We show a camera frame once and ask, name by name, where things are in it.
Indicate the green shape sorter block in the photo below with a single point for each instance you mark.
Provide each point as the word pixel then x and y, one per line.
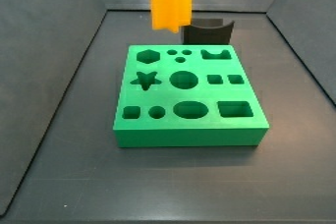
pixel 187 97

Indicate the black curved holder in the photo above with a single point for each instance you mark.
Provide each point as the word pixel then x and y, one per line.
pixel 207 32

